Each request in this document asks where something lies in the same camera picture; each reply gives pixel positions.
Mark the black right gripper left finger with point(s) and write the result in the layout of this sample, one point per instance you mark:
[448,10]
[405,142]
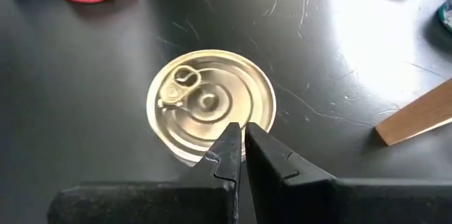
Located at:
[159,203]

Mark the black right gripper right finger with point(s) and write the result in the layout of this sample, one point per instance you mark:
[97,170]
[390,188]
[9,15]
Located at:
[318,203]

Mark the gold-lid can white label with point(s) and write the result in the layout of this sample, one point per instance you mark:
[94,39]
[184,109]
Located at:
[212,86]

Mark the wooden slatted shelf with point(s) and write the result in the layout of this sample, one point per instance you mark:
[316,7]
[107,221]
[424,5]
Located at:
[416,114]

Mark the black table mat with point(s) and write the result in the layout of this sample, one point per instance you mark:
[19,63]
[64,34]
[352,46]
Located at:
[88,111]

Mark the teal white label can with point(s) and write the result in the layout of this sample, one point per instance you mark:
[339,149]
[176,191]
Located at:
[447,15]

